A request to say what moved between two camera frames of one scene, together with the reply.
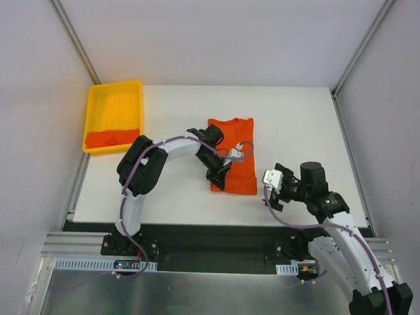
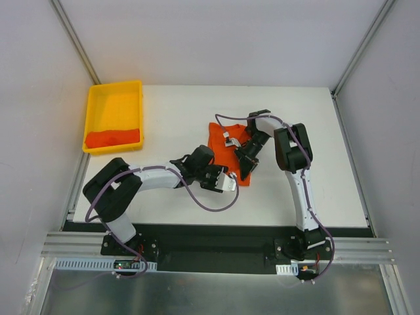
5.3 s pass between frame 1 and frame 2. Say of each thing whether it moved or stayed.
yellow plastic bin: stayed
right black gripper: moved
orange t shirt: moved
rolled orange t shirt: stayed
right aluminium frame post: stayed
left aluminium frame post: stayed
